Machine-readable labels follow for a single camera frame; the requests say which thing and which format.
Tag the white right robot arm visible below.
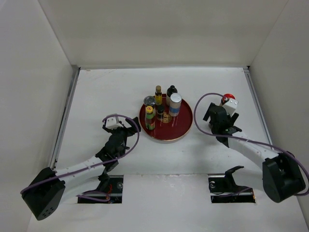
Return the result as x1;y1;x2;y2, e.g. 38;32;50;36
203;103;306;203

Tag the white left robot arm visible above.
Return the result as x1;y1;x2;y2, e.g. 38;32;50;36
21;114;141;221

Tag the red round tray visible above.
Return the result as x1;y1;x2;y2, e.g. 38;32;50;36
139;94;193;141

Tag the blue label granule bottle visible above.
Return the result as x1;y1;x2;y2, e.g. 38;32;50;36
169;93;182;117

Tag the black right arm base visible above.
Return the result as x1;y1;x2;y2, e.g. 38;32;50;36
208;166;255;203

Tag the green label sauce bottle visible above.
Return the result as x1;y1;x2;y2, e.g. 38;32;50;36
145;106;155;130

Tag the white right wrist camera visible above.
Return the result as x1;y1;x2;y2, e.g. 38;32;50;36
222;98;239;116

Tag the red cap sauce jar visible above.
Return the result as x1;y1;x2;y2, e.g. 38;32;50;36
219;93;236;106

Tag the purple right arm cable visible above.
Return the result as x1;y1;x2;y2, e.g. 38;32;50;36
194;92;309;196

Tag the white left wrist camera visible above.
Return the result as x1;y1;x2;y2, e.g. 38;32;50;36
102;114;122;130

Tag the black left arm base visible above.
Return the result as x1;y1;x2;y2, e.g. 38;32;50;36
77;175;124;204

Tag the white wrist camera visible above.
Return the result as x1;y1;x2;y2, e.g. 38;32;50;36
102;114;122;130
222;98;239;116

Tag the small black label spice bottle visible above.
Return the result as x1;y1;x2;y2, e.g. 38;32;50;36
156;104;165;121

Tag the black cap clear bottle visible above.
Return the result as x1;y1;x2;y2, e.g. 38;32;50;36
166;85;178;106

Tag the small yellow label bottle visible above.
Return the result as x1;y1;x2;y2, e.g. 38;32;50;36
155;85;162;106

